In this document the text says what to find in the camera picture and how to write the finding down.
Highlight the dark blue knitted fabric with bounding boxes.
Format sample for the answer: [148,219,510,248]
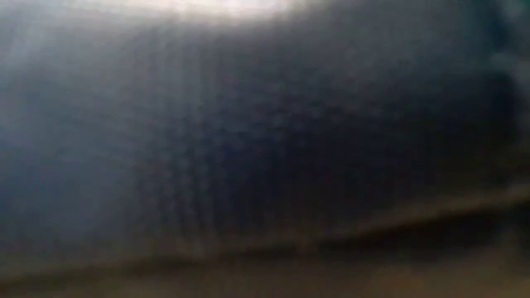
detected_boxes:
[0,0,530,278]

